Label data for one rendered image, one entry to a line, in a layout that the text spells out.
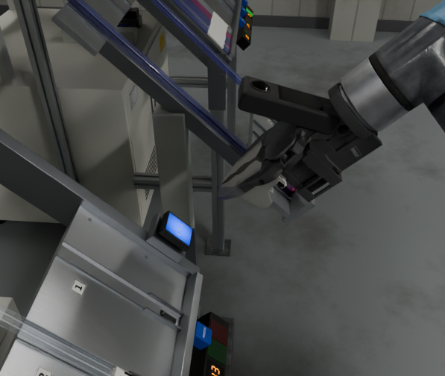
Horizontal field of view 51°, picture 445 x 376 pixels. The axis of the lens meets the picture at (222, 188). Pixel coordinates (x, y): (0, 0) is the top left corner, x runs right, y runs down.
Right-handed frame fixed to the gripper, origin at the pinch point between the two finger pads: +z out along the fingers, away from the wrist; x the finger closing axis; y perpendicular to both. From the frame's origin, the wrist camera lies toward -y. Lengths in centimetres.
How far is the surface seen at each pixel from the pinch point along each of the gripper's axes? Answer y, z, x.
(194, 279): 6.4, 11.8, -5.2
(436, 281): 110, 14, 60
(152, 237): -2.3, 11.0, -3.8
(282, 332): 72, 51, 36
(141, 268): -1.4, 13.5, -7.4
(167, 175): 3.2, 22.0, 24.9
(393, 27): 133, -10, 297
